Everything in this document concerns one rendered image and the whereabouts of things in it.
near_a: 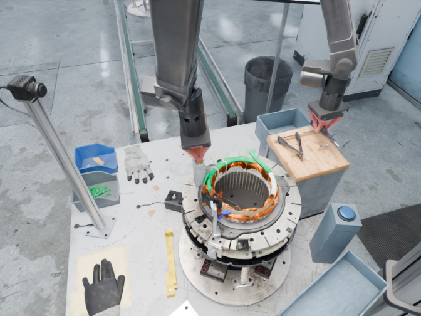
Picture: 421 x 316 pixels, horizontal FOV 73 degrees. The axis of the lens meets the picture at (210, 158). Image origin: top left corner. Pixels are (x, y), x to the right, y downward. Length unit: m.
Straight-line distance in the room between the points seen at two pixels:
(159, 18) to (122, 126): 2.45
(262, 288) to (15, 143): 2.50
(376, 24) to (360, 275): 2.33
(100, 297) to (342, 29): 0.98
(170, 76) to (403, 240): 2.03
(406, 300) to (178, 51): 0.84
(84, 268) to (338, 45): 1.00
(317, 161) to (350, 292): 0.38
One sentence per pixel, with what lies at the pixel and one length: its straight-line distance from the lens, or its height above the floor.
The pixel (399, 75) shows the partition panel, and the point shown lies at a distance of 3.45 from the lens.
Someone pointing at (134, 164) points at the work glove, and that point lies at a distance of 1.29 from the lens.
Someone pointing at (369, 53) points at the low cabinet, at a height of 0.53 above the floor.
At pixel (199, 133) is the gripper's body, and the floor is 1.31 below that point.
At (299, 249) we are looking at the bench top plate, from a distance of 1.10.
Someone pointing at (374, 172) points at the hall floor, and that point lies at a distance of 2.61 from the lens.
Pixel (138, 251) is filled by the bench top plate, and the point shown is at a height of 0.78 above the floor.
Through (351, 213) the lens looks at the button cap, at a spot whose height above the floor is 1.04.
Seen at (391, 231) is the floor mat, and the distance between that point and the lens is 2.29.
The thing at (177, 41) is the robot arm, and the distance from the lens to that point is 0.38.
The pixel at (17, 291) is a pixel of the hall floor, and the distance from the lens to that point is 2.13.
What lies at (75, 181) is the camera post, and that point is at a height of 1.07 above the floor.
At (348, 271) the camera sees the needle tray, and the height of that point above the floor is 1.02.
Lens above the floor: 1.73
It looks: 47 degrees down
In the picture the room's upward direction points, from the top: straight up
